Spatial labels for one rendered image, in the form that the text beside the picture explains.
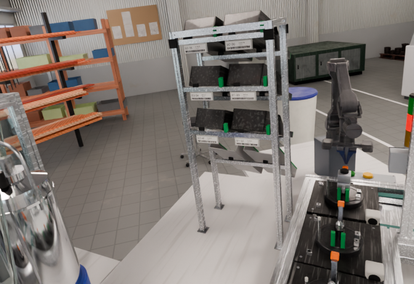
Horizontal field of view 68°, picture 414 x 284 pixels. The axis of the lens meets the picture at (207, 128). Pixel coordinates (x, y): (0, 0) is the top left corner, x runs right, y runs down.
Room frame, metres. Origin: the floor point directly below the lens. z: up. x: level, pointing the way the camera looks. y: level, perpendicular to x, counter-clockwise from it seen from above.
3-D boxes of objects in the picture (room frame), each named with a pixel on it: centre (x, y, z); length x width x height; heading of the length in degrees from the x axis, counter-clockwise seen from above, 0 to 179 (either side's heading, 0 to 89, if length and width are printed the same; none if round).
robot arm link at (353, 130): (1.08, -0.55, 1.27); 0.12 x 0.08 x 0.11; 167
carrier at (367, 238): (0.78, -0.37, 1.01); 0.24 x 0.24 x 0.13; 62
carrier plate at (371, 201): (1.00, -0.49, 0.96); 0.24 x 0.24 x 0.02; 62
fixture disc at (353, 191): (1.00, -0.49, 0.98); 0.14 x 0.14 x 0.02
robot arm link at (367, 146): (1.12, -0.55, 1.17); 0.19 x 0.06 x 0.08; 61
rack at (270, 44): (1.06, -0.11, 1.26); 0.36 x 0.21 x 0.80; 62
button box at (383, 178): (1.15, -0.67, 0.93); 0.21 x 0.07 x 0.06; 62
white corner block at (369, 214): (0.87, -0.53, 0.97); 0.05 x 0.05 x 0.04; 62
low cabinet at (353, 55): (7.83, -2.92, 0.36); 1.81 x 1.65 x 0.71; 98
